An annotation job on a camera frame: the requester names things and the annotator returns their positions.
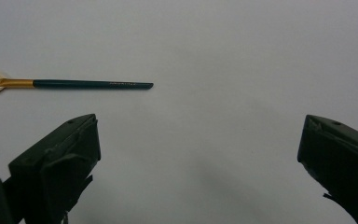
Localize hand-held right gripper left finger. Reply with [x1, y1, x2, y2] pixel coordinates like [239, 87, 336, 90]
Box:
[8, 113, 102, 224]

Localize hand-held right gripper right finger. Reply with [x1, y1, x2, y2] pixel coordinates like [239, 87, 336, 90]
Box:
[296, 114, 358, 224]

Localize dark-handled makeup brush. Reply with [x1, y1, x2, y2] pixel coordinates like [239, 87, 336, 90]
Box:
[0, 68, 155, 101]

